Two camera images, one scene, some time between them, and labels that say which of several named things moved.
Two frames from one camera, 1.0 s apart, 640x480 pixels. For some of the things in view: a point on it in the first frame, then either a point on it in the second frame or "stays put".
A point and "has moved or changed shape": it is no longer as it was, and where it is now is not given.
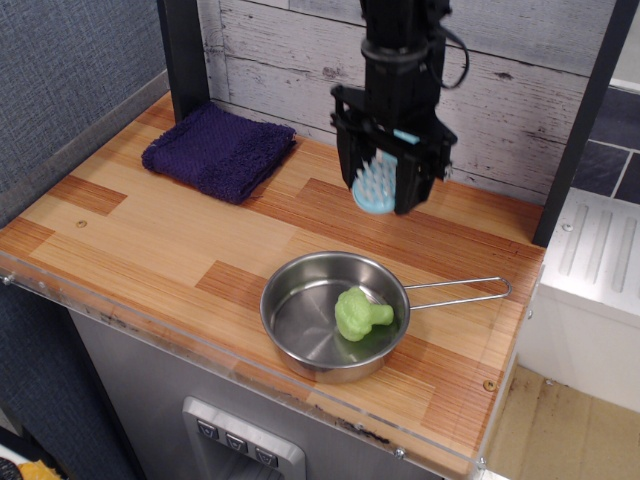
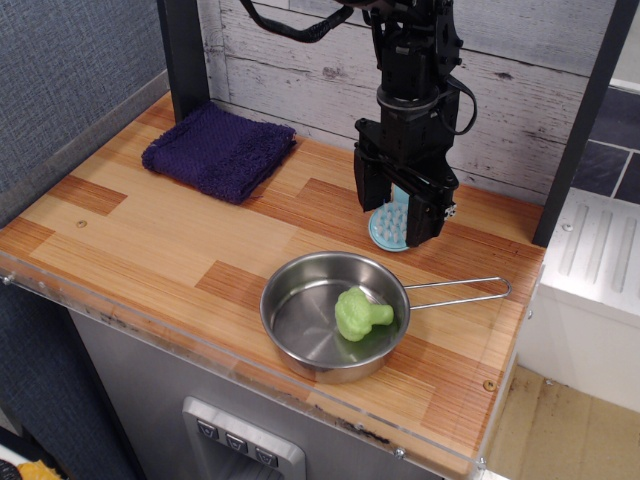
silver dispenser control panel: x=226 y=448 stays put
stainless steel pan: x=337 y=316 stays put
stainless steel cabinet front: x=146 y=383 stays put
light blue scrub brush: x=375 y=189 has moved or changed shape
